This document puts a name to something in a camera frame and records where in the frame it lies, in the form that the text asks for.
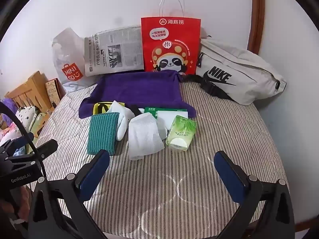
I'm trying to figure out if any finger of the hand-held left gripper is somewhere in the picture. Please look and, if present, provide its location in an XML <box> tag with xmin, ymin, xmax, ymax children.
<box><xmin>6</xmin><ymin>132</ymin><xmax>34</xmax><ymax>152</ymax></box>
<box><xmin>33</xmin><ymin>139</ymin><xmax>58</xmax><ymax>159</ymax></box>

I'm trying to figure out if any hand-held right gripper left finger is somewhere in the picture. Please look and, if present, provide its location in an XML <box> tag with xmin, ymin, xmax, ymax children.
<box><xmin>27</xmin><ymin>149</ymin><xmax>110</xmax><ymax>239</ymax></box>

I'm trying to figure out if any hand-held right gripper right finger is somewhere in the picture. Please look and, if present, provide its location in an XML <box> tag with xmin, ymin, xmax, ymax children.
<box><xmin>214</xmin><ymin>151</ymin><xmax>296</xmax><ymax>239</ymax></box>

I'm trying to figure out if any teal striped cleaning cloth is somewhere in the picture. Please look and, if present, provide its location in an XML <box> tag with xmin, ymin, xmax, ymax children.
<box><xmin>87</xmin><ymin>113</ymin><xmax>120</xmax><ymax>156</ymax></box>

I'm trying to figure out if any white glove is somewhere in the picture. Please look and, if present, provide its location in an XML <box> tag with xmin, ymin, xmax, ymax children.
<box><xmin>107</xmin><ymin>100</ymin><xmax>136</xmax><ymax>141</ymax></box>

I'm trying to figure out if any white foam wrap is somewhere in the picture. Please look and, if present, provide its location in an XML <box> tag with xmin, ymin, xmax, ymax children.
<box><xmin>128</xmin><ymin>112</ymin><xmax>168</xmax><ymax>161</ymax></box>

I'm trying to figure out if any green tissue pack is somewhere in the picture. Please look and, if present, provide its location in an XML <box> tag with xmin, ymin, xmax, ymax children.
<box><xmin>165</xmin><ymin>115</ymin><xmax>197</xmax><ymax>151</ymax></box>

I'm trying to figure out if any yellow sponge with black bands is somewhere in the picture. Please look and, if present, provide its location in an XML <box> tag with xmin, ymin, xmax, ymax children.
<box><xmin>93</xmin><ymin>102</ymin><xmax>125</xmax><ymax>116</ymax></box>

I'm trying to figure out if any white sponge block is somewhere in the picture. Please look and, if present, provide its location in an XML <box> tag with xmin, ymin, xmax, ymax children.
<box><xmin>157</xmin><ymin>111</ymin><xmax>188</xmax><ymax>130</ymax></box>

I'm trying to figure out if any green printed packet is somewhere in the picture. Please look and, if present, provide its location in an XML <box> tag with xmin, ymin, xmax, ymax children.
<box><xmin>145</xmin><ymin>107</ymin><xmax>188</xmax><ymax>120</ymax></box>

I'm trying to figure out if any purple towel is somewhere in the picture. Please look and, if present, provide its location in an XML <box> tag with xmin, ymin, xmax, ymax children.
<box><xmin>79</xmin><ymin>70</ymin><xmax>197</xmax><ymax>119</ymax></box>

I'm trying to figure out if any person's left hand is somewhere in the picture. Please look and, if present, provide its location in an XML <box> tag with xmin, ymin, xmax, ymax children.
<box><xmin>9</xmin><ymin>187</ymin><xmax>32</xmax><ymax>226</ymax></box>

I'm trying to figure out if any light green cloth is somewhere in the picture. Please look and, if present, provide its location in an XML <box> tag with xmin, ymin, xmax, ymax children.
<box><xmin>26</xmin><ymin>112</ymin><xmax>48</xmax><ymax>138</ymax></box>

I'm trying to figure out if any white dotted pillow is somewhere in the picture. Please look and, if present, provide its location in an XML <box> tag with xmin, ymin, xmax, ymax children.
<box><xmin>15</xmin><ymin>106</ymin><xmax>38</xmax><ymax>130</ymax></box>

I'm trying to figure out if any purple fuzzy toy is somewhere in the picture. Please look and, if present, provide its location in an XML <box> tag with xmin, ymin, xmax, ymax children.
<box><xmin>0</xmin><ymin>98</ymin><xmax>18</xmax><ymax>120</ymax></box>

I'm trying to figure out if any light wooden furniture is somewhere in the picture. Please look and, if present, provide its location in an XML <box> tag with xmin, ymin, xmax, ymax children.
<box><xmin>5</xmin><ymin>71</ymin><xmax>56</xmax><ymax>115</ymax></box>

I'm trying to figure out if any striped bed sheet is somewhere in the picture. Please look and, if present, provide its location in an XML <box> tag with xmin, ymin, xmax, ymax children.
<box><xmin>30</xmin><ymin>80</ymin><xmax>289</xmax><ymax>239</ymax></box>

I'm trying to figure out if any white plastic shopping bag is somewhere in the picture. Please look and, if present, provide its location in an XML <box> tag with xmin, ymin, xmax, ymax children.
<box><xmin>52</xmin><ymin>28</ymin><xmax>100</xmax><ymax>94</ymax></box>

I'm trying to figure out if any white canvas waist bag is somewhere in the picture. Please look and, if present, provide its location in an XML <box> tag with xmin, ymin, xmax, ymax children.
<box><xmin>181</xmin><ymin>36</ymin><xmax>287</xmax><ymax>106</ymax></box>

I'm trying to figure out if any folded newspaper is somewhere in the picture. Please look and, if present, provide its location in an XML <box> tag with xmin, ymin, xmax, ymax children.
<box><xmin>84</xmin><ymin>25</ymin><xmax>145</xmax><ymax>77</ymax></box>

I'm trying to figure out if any red paper carrier bag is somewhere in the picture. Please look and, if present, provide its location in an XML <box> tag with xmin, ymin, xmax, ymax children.
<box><xmin>141</xmin><ymin>0</ymin><xmax>201</xmax><ymax>76</ymax></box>

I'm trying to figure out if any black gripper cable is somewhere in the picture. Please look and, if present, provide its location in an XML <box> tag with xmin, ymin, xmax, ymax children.
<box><xmin>0</xmin><ymin>102</ymin><xmax>46</xmax><ymax>180</ymax></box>

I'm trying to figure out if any brown wooden door frame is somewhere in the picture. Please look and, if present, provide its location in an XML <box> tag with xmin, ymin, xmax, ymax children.
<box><xmin>247</xmin><ymin>0</ymin><xmax>265</xmax><ymax>53</ymax></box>

